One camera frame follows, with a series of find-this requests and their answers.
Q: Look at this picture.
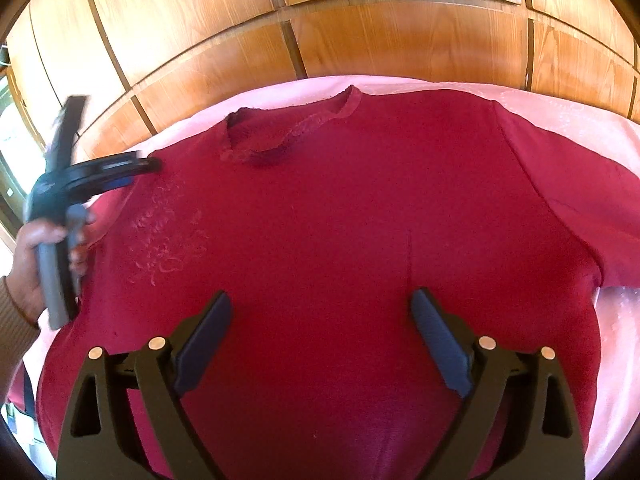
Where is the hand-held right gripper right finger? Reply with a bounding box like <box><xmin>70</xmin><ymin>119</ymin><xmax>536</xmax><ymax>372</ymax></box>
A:
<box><xmin>410</xmin><ymin>288</ymin><xmax>586</xmax><ymax>480</ymax></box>

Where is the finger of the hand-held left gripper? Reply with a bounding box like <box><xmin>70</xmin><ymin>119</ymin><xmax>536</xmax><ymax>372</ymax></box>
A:
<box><xmin>100</xmin><ymin>152</ymin><xmax>162</xmax><ymax>187</ymax></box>

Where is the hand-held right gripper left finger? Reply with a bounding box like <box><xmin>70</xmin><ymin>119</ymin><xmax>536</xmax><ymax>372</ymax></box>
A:
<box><xmin>56</xmin><ymin>290</ymin><xmax>234</xmax><ymax>480</ymax></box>

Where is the red knit sweater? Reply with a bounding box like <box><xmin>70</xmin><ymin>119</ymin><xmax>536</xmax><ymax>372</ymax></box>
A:
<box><xmin>36</xmin><ymin>85</ymin><xmax>640</xmax><ymax>480</ymax></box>

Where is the person's left forearm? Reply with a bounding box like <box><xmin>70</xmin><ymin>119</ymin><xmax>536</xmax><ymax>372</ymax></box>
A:
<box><xmin>0</xmin><ymin>275</ymin><xmax>41</xmax><ymax>408</ymax></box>

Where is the person's left hand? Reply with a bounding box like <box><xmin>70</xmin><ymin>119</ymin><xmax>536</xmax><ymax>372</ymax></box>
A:
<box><xmin>7</xmin><ymin>209</ymin><xmax>97</xmax><ymax>322</ymax></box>

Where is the window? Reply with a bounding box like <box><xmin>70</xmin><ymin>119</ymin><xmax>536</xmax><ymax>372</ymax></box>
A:
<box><xmin>0</xmin><ymin>50</ymin><xmax>32</xmax><ymax>241</ymax></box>

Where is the pink bed sheet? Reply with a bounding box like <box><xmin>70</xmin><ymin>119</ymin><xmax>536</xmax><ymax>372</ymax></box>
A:
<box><xmin>20</xmin><ymin>75</ymin><xmax>640</xmax><ymax>480</ymax></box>

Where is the wooden panelled wardrobe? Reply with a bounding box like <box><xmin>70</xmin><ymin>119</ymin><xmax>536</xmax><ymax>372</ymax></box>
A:
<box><xmin>5</xmin><ymin>0</ymin><xmax>640</xmax><ymax>161</ymax></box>

